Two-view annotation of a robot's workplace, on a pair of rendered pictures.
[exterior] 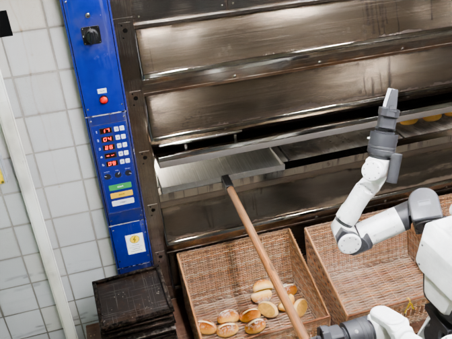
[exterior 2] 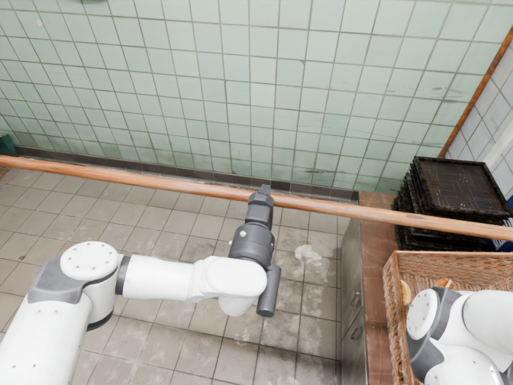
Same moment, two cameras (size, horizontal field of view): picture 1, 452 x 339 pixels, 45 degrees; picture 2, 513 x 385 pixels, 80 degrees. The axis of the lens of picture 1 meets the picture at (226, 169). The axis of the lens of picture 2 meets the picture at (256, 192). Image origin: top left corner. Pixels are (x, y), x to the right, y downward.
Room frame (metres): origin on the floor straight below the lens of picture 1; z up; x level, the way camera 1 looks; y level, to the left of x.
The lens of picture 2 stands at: (1.26, -0.66, 1.73)
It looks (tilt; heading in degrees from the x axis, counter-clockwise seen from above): 47 degrees down; 115
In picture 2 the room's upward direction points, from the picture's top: straight up
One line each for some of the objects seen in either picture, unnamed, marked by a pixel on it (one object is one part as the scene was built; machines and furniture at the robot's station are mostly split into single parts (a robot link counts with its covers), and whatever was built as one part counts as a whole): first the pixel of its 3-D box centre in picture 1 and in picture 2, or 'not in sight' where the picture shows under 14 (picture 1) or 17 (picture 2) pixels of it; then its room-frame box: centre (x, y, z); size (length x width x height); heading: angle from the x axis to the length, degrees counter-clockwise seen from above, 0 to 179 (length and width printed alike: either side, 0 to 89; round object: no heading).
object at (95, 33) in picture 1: (90, 29); not in sight; (1.84, 0.42, 1.92); 0.06 x 0.04 x 0.11; 104
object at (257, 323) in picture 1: (255, 325); not in sight; (1.69, -0.08, 0.62); 0.10 x 0.07 x 0.05; 112
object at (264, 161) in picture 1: (214, 158); not in sight; (2.17, 0.05, 1.20); 0.55 x 0.36 x 0.03; 103
